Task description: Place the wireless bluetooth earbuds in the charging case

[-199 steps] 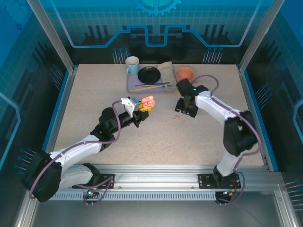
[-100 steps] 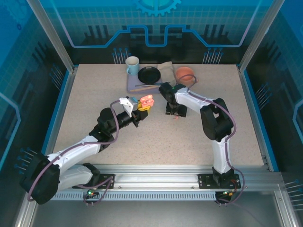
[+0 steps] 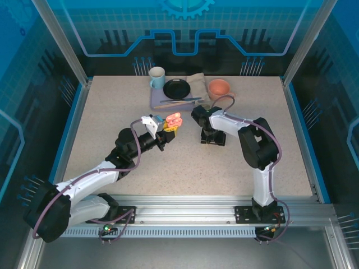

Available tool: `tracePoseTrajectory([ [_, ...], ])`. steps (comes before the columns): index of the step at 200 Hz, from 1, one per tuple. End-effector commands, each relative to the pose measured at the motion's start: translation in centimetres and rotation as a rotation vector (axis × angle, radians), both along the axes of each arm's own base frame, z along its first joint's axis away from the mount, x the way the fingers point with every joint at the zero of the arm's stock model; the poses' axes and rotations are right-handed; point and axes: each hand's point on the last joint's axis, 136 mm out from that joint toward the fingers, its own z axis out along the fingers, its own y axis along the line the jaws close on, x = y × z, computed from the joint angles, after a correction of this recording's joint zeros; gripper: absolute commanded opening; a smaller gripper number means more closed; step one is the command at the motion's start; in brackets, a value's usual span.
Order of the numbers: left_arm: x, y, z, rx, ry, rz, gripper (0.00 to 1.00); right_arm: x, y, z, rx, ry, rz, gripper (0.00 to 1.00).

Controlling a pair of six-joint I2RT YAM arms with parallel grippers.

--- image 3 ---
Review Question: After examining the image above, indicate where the wooden chopstick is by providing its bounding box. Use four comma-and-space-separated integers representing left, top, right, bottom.
153, 101, 195, 109

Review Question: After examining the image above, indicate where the lavender tray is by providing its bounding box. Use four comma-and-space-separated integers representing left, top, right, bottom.
150, 84, 197, 110

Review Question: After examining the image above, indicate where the metal fork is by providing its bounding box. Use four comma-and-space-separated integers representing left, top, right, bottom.
165, 100, 206, 105

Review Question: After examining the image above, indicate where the black plate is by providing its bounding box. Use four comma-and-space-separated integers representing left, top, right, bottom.
163, 78, 191, 100

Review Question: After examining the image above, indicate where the light blue mug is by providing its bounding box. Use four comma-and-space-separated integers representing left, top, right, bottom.
148, 66, 166, 90

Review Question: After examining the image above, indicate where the orange cup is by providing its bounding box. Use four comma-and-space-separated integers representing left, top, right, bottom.
208, 78, 237, 101

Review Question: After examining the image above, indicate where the beige folded cloth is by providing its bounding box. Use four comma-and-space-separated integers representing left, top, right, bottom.
186, 72, 211, 109

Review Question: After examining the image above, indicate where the small LED connector board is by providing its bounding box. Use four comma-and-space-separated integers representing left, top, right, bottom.
260, 224, 281, 234
100, 221, 118, 233

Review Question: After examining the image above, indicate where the steel shelf panel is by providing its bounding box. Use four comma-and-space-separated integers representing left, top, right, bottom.
16, 218, 348, 269

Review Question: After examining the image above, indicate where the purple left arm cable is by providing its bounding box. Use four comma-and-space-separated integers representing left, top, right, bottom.
32, 119, 136, 245

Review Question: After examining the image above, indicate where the blue edged table side rail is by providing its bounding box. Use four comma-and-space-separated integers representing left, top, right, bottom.
280, 77, 333, 204
42, 78, 93, 204

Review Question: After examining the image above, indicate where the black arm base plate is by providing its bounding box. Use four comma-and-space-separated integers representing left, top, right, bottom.
85, 206, 137, 224
234, 206, 286, 224

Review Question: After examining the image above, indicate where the slotted cable duct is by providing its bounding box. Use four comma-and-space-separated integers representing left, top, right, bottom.
44, 227, 257, 238

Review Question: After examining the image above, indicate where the aluminium frame post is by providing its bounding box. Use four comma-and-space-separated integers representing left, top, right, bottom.
282, 0, 334, 86
31, 0, 93, 86

